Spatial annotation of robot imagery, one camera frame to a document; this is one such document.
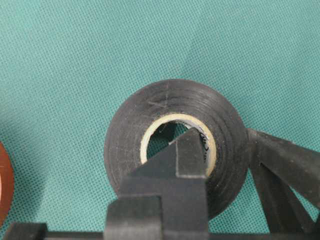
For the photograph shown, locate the orange-red tape roll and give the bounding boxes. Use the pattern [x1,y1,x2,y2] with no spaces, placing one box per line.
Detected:
[0,142,15,226]

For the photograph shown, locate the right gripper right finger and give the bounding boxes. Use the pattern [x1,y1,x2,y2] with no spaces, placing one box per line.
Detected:
[247,128,320,235]

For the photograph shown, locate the green table cloth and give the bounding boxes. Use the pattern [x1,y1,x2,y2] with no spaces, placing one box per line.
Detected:
[0,0,320,234]

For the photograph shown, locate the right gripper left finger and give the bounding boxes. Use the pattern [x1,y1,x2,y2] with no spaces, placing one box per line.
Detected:
[4,128,209,240]

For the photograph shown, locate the black tape roll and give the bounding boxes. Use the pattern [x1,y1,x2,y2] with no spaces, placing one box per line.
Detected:
[104,79,250,219]

